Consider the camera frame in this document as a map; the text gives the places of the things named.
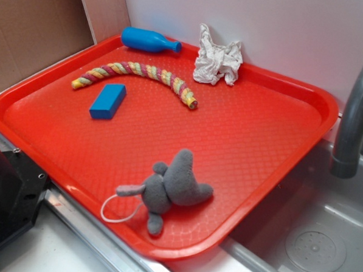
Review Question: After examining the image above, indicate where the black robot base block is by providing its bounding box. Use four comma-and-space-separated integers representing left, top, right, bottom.
0, 150, 49, 248

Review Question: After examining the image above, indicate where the blue rectangular block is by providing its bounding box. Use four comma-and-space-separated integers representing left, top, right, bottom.
89, 83, 127, 120

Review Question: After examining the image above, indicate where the red plastic tray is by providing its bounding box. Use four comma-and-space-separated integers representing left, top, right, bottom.
0, 36, 338, 260

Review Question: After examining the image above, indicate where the grey plush mouse toy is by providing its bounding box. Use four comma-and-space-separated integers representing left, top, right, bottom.
100, 149, 213, 236

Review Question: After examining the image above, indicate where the crumpled white paper towel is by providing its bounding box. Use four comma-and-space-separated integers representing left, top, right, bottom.
193, 23, 243, 86

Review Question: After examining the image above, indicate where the blue plastic bottle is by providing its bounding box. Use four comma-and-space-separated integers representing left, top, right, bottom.
121, 27, 182, 53

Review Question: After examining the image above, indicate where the grey plastic sink basin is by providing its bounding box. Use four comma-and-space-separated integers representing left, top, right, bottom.
221, 141, 363, 272

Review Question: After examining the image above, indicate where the grey sink faucet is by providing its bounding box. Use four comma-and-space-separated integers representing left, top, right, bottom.
330, 68, 363, 179

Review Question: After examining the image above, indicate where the brown cardboard panel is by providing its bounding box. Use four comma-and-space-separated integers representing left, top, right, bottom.
0, 0, 130, 92

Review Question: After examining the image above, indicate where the multicolour twisted rope toy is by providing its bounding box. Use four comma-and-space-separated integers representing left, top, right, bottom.
71, 61, 198, 110

